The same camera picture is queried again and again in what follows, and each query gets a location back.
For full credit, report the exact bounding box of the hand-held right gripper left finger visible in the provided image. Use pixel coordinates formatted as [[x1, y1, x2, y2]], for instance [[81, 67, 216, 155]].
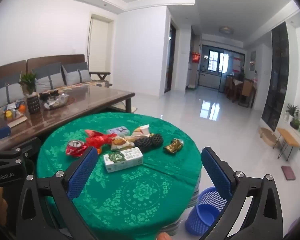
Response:
[[15, 146, 99, 240]]

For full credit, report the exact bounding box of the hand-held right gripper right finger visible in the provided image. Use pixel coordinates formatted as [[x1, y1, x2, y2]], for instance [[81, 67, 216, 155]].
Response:
[[201, 147, 288, 240]]

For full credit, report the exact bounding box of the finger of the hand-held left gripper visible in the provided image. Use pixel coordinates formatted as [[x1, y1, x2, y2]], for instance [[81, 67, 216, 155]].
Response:
[[0, 137, 42, 167], [0, 126, 11, 143]]

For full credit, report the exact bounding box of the crushed red drink can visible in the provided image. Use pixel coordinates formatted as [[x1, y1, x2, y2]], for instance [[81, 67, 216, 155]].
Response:
[[66, 140, 88, 157]]

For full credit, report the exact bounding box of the red foil wrapper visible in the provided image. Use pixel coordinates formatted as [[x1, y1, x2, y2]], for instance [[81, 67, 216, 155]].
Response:
[[84, 129, 117, 154]]

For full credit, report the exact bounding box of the blue plastic waste basket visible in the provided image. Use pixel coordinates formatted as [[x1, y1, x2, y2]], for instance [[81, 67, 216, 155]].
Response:
[[184, 186, 228, 235]]

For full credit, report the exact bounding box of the green white milk carton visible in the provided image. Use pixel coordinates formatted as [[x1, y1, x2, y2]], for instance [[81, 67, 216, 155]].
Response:
[[103, 147, 143, 173]]

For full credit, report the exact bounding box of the clear snack packet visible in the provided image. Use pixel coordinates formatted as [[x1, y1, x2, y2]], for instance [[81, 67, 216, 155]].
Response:
[[111, 135, 136, 151]]

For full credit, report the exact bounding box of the green gold snack wrapper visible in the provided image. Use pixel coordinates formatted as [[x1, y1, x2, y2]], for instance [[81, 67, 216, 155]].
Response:
[[164, 138, 184, 153]]

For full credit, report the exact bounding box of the small blue white box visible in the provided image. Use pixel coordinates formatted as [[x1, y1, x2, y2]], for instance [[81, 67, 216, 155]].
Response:
[[106, 126, 130, 136]]

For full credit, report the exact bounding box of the black foam fruit net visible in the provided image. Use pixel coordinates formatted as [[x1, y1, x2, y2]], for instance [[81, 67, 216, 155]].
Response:
[[134, 133, 163, 153]]

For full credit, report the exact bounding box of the white paper snack packet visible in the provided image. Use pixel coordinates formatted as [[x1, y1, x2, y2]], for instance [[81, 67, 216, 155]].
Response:
[[133, 124, 150, 137]]

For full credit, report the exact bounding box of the grey sofa pillow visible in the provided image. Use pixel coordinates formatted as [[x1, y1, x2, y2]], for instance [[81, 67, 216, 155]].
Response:
[[31, 62, 65, 93], [62, 62, 92, 85], [0, 72, 24, 109]]

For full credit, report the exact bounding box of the green plant in black vase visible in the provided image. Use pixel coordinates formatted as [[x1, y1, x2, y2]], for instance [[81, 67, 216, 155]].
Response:
[[19, 71, 41, 115]]

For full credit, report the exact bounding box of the glass bowl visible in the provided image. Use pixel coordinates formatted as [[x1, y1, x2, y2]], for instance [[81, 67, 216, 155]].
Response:
[[39, 90, 70, 110]]

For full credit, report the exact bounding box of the green floral tablecloth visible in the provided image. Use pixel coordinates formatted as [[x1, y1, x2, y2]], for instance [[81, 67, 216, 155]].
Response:
[[36, 112, 203, 240]]

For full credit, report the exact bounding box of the round wooden footstool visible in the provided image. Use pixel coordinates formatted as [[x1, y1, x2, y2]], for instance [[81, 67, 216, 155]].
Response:
[[259, 127, 282, 148]]

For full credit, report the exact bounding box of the flat maroon floor pad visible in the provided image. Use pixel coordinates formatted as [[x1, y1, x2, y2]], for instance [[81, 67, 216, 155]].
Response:
[[281, 165, 296, 180]]

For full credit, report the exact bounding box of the wooden armchair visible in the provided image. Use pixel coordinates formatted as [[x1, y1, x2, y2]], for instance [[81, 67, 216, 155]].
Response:
[[0, 83, 136, 153]]

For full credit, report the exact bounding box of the wooden bench with metal legs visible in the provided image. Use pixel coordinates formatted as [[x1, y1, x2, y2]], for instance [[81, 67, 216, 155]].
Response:
[[272, 127, 300, 159]]

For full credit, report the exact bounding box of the wooden dining chair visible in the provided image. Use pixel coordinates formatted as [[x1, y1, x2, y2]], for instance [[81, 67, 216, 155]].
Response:
[[225, 75, 237, 100], [239, 80, 255, 108]]

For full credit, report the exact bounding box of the brown wooden sofa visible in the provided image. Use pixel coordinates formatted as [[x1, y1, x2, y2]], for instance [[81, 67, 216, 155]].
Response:
[[0, 54, 113, 110]]

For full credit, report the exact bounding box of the dining table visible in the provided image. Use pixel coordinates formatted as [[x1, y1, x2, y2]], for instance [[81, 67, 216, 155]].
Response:
[[234, 77, 258, 100]]

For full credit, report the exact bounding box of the white kitchen counter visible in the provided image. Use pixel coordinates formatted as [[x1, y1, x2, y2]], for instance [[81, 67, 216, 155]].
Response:
[[199, 71, 222, 88]]

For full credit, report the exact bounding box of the leafy plant in white pot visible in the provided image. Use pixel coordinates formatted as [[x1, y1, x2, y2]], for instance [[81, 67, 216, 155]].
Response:
[[284, 104, 300, 122]]

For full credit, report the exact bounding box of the glass sliding door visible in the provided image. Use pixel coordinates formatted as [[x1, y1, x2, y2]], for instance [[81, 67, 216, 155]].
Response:
[[219, 51, 245, 93]]

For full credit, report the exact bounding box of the dark glass cabinet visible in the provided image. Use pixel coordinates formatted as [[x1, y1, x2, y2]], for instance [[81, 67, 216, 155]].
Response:
[[261, 21, 290, 132]]

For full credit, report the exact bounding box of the window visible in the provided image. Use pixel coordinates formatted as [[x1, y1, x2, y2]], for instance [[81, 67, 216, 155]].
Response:
[[208, 50, 225, 72]]

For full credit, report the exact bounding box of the white door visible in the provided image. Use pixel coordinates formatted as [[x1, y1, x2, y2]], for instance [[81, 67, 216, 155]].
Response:
[[89, 15, 115, 73]]

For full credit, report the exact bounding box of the dark door frame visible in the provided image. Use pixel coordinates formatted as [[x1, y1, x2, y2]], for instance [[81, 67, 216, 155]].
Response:
[[164, 21, 177, 93]]

